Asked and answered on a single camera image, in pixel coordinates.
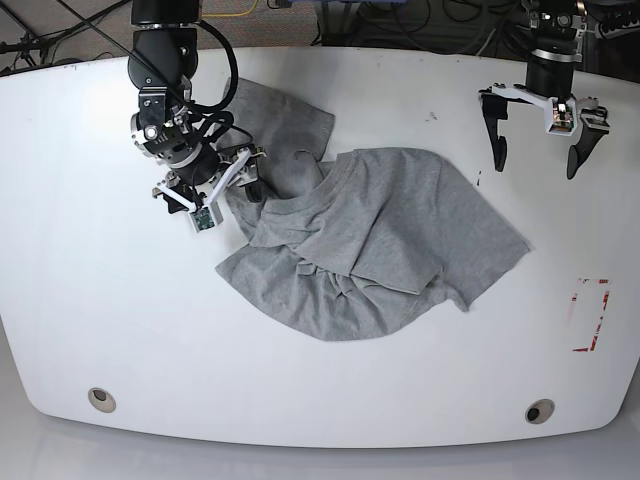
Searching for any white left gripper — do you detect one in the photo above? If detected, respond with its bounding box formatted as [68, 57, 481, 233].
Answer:
[479, 83, 610, 179]

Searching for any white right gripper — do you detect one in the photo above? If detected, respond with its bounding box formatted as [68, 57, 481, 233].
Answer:
[151, 145, 264, 223]

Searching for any grey T-shirt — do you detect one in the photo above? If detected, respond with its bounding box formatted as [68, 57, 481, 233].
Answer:
[217, 80, 529, 342]

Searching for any white power strip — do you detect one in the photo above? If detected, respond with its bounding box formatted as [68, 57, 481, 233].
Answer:
[595, 9, 639, 40]

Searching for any red tape rectangle marking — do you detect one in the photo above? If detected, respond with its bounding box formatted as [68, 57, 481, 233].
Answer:
[568, 278, 612, 353]

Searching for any black tripod stand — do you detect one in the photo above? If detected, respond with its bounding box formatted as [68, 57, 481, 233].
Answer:
[0, 0, 132, 76]

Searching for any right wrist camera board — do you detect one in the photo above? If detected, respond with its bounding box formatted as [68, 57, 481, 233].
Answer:
[189, 207, 216, 233]

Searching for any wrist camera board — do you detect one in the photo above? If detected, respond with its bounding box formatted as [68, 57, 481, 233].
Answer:
[545, 101, 576, 136]
[189, 207, 216, 233]

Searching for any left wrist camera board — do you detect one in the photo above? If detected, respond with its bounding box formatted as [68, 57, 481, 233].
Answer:
[545, 101, 576, 136]

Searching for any left table cable grommet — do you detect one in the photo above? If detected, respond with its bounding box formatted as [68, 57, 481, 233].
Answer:
[88, 388, 116, 414]

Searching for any table cable grommet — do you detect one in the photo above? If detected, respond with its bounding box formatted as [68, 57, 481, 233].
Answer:
[88, 388, 116, 414]
[525, 399, 555, 425]

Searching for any right table cable grommet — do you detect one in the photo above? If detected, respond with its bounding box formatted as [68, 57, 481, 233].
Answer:
[525, 399, 555, 425]

